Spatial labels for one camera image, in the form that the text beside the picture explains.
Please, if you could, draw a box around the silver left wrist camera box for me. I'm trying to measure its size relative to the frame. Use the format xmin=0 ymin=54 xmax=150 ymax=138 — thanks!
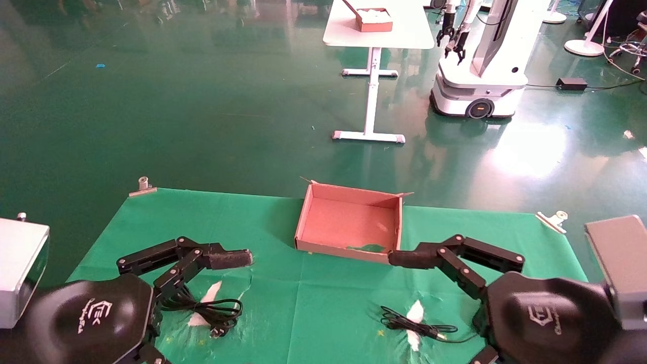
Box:
xmin=0 ymin=212 xmax=51 ymax=330

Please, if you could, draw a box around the green table cloth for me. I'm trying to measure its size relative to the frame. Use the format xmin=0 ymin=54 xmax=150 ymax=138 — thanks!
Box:
xmin=66 ymin=188 xmax=590 ymax=364

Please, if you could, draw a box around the white round-base floor stand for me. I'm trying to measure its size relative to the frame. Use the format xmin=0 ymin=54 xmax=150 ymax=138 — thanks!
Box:
xmin=543 ymin=0 xmax=568 ymax=25
xmin=564 ymin=0 xmax=615 ymax=57

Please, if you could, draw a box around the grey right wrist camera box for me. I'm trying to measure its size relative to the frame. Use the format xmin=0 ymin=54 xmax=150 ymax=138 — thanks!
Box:
xmin=584 ymin=215 xmax=647 ymax=330

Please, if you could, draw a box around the white wheeled background robot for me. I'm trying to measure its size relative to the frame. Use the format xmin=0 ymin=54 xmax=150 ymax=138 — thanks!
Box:
xmin=430 ymin=0 xmax=552 ymax=120

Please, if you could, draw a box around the open brown cardboard box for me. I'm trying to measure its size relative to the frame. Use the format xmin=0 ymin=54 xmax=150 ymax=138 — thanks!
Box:
xmin=294 ymin=176 xmax=414 ymax=265

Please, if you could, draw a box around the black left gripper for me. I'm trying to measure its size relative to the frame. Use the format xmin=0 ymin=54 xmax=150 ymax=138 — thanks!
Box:
xmin=20 ymin=236 xmax=253 ymax=364

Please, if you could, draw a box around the small brown cardboard box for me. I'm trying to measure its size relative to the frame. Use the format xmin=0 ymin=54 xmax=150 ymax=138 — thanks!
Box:
xmin=342 ymin=0 xmax=394 ymax=33

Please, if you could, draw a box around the black power adapter brick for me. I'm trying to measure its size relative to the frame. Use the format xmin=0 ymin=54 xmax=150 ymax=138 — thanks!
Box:
xmin=556 ymin=77 xmax=588 ymax=92

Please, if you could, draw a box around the black floor power cord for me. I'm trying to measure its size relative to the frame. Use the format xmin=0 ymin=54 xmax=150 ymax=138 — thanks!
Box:
xmin=526 ymin=80 xmax=647 ymax=95

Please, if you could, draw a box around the silver metal cloth clip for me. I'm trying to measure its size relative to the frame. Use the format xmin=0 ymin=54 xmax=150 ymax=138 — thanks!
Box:
xmin=128 ymin=176 xmax=158 ymax=197
xmin=535 ymin=210 xmax=569 ymax=235

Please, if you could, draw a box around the white pedestal table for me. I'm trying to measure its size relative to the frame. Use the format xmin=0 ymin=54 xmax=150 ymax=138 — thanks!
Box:
xmin=323 ymin=0 xmax=436 ymax=145

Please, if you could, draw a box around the black background robot gripper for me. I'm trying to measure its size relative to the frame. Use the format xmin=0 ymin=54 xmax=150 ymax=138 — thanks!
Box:
xmin=437 ymin=0 xmax=456 ymax=48
xmin=445 ymin=0 xmax=480 ymax=65

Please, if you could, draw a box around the chrome chair base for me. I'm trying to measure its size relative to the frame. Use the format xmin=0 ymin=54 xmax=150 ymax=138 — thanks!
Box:
xmin=609 ymin=41 xmax=647 ymax=76

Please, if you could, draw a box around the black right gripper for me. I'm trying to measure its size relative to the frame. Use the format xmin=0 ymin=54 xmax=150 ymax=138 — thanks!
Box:
xmin=388 ymin=234 xmax=628 ymax=364

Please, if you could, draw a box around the white packing paper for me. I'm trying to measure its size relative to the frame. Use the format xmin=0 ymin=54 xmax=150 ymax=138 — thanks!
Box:
xmin=356 ymin=8 xmax=393 ymax=23

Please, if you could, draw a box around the thick black power cable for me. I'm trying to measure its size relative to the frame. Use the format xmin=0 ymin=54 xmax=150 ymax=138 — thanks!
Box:
xmin=161 ymin=284 xmax=244 ymax=339

